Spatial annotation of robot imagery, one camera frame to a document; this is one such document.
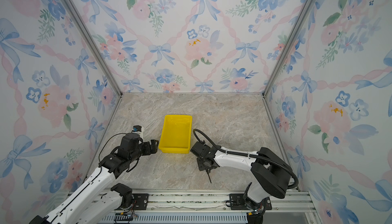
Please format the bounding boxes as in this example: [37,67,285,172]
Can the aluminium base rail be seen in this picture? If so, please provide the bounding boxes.
[100,189,321,224]

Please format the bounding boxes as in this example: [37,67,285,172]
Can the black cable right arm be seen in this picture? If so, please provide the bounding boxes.
[192,128,299,190]

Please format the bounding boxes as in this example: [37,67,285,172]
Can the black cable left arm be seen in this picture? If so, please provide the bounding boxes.
[97,132,128,163]

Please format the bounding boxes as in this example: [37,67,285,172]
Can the aluminium corner post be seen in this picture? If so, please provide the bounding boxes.
[61,0,123,97]
[262,0,316,100]

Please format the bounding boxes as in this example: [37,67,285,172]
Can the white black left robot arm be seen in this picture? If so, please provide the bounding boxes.
[30,132,159,224]

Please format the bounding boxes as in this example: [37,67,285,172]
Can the yellow plastic bin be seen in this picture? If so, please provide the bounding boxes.
[158,115,193,154]

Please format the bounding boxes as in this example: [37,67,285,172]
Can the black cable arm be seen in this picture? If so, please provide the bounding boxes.
[192,128,299,190]
[97,132,128,163]

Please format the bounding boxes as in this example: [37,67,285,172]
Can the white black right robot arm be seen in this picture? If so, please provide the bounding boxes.
[190,141,299,214]

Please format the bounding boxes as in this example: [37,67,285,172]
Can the aluminium corner post right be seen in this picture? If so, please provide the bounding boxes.
[262,0,316,100]

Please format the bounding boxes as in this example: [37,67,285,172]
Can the aluminium corner post left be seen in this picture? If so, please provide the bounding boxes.
[61,0,123,97]

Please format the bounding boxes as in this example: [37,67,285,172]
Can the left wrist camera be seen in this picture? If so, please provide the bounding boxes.
[132,125,144,138]

